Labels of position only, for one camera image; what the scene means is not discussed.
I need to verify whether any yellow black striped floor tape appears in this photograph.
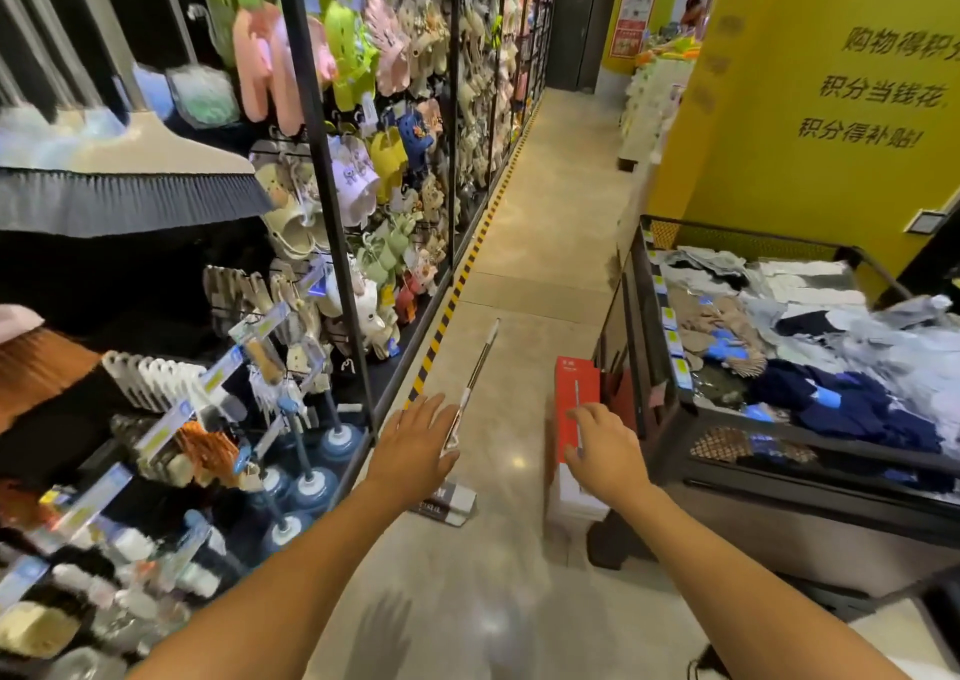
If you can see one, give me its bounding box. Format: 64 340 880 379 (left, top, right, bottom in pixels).
405 102 543 411

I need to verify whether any red and white box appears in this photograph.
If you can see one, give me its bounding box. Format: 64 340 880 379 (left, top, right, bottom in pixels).
546 356 610 527

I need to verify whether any flat mop with silver handle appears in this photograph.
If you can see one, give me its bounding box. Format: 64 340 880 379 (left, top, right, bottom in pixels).
408 318 502 528

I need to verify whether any wall display of slippers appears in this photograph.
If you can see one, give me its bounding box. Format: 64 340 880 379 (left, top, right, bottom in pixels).
196 0 560 362

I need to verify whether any broom with grey bristles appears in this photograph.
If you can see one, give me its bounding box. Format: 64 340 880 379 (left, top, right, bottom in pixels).
0 0 275 240

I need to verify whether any person's right forearm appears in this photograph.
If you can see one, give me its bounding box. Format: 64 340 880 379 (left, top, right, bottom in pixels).
613 477 913 680

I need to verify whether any red poster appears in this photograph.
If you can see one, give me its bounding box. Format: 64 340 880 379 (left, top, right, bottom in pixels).
609 0 662 60

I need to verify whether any person's left hand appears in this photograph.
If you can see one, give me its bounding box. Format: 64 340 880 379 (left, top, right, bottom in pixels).
363 393 462 513

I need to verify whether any white plastic rack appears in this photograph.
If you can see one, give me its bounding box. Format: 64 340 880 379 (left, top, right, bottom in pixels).
101 351 210 412

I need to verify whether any black wire mesh bin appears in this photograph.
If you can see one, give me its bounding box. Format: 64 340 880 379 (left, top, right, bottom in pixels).
591 214 960 553

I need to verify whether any person's left forearm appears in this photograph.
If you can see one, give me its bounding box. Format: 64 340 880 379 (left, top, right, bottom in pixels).
126 480 423 680

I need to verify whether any black metal display rack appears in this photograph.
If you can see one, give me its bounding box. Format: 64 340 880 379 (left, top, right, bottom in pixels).
0 0 562 680

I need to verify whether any blue plunger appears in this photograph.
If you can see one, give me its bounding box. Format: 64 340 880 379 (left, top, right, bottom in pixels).
257 486 313 555
253 462 294 508
321 390 366 465
286 420 340 514

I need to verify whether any broom with brown bristles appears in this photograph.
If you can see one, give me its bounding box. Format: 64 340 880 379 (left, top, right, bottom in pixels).
0 306 102 433

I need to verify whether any orange scrubbing brush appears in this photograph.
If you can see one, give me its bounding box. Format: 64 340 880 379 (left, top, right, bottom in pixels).
174 423 243 487

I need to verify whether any grey door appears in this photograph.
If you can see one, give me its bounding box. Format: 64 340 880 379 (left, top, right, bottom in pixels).
546 0 625 93

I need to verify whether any shelf of pale goods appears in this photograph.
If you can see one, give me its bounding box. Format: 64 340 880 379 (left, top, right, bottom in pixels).
617 36 700 172

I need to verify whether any person's right hand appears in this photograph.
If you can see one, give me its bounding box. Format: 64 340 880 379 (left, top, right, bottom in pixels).
564 402 654 513

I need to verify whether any pile of cleaning brushes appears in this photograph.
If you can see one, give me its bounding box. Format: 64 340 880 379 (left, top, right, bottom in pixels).
0 477 249 680

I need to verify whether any row of shelf price tags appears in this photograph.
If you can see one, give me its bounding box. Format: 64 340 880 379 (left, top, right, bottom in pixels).
0 300 292 609

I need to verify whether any pile of packed socks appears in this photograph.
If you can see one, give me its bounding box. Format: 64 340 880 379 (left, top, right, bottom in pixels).
651 246 960 471

